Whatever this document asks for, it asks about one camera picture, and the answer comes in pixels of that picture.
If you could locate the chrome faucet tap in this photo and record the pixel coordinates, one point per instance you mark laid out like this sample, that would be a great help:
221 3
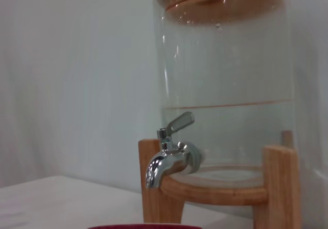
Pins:
164 165

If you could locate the red ceramic cup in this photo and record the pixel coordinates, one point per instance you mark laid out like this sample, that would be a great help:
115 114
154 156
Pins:
143 227

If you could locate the glass water dispenser jar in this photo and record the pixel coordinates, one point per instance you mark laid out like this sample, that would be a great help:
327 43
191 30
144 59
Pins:
225 85

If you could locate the wooden jar lid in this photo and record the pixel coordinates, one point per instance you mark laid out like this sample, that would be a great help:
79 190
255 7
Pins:
210 1

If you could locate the wooden dispenser stand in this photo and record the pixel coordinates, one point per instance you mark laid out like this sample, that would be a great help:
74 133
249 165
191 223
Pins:
279 183

